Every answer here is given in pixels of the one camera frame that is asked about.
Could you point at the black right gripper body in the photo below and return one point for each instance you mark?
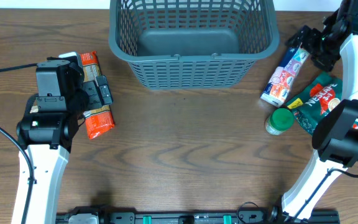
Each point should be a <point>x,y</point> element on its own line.
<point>326,54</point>

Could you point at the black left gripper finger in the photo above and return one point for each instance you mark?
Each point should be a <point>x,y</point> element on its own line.
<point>104,90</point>
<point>92,90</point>

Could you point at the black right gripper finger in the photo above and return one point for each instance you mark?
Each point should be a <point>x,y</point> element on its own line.
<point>310,39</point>
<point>297,39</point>

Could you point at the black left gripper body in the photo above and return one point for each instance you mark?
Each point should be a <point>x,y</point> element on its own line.
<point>81,104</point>

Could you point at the orange spaghetti package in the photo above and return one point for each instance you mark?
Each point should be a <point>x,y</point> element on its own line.
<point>97,121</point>

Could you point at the multicolour tissue pack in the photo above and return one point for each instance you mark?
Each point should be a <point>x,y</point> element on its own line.
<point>280,83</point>

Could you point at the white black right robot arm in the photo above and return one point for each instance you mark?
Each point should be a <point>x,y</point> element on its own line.
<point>335,139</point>

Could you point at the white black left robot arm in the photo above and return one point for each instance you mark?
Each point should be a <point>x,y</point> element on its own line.
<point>45,140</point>

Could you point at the beige cream snack pouch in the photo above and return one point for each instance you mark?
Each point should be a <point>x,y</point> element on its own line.
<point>34,109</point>

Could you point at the green Nescafe coffee bag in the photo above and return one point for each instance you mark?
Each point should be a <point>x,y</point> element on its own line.
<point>316,101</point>

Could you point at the grey plastic mesh basket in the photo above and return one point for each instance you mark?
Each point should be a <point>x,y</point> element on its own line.
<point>180,44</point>

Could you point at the green lid glass jar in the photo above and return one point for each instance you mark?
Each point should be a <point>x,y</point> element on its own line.
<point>279,121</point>

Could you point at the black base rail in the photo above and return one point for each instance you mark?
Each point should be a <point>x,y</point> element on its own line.
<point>103,215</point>

